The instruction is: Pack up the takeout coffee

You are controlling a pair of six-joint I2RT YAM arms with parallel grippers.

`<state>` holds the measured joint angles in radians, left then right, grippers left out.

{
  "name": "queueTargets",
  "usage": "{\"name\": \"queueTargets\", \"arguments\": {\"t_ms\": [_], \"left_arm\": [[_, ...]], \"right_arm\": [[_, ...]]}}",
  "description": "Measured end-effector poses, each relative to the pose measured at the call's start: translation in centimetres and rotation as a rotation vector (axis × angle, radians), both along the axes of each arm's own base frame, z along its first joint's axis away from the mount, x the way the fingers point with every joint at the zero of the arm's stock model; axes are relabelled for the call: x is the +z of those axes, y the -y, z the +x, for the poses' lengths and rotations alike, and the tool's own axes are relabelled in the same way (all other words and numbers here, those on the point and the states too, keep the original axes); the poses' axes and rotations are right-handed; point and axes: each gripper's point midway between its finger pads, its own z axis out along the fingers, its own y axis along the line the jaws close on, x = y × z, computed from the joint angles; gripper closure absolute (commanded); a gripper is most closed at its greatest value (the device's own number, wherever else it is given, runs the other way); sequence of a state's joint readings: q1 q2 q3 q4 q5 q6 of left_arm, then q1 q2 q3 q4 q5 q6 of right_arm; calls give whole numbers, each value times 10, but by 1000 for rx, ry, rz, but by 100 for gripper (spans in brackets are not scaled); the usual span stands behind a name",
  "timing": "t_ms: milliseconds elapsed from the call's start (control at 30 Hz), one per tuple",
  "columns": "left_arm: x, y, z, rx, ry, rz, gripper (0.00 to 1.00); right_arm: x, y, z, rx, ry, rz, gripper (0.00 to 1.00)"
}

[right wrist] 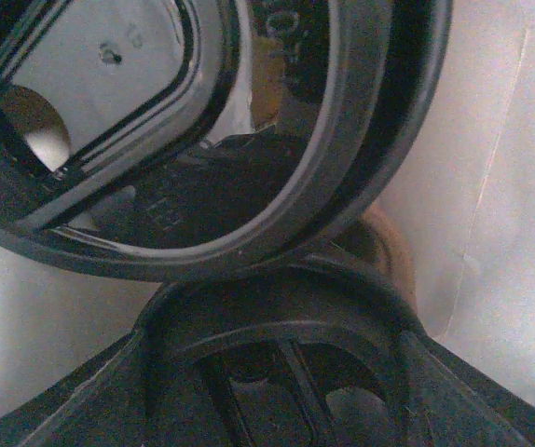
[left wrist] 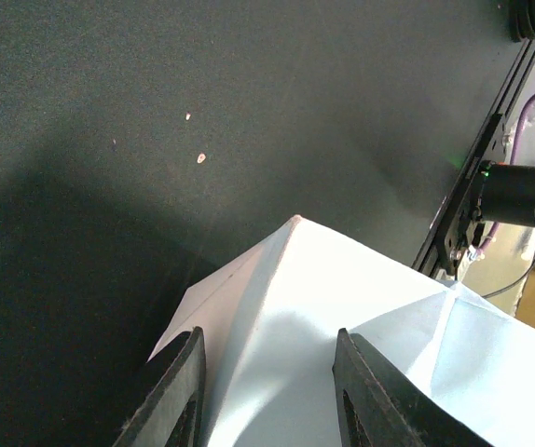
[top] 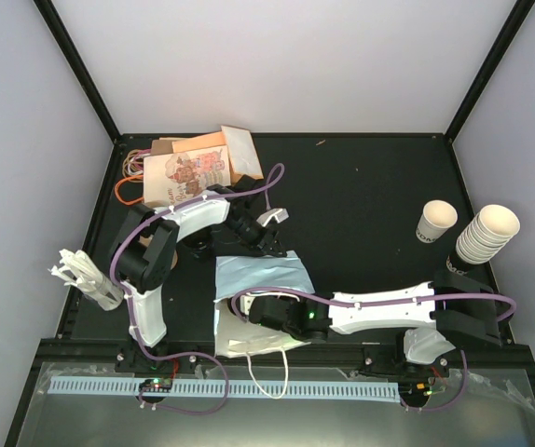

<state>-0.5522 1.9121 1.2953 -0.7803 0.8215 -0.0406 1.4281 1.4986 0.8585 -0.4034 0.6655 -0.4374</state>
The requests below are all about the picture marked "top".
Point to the light blue cable duct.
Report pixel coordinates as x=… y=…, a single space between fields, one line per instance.
x=216 y=389

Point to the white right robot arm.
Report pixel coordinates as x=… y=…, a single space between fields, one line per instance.
x=435 y=317

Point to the white plastic cutlery pile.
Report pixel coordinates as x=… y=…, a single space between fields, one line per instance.
x=77 y=270

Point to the brown cardboard sleeve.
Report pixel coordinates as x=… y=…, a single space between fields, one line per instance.
x=162 y=146

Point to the rubber bands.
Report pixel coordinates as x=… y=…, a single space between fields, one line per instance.
x=132 y=172

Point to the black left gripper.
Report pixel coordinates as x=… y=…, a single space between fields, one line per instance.
x=269 y=233

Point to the illustrated greeting card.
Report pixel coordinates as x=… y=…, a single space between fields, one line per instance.
x=175 y=178

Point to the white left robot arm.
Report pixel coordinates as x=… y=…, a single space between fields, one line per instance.
x=144 y=248

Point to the light blue paper bag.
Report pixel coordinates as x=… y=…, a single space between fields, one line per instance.
x=243 y=283

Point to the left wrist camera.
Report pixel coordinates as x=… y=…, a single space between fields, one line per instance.
x=272 y=217

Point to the stack of white paper cups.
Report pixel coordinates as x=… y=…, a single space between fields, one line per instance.
x=489 y=231

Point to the brown pulp cup carrier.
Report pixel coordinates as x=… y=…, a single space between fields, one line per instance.
x=173 y=258

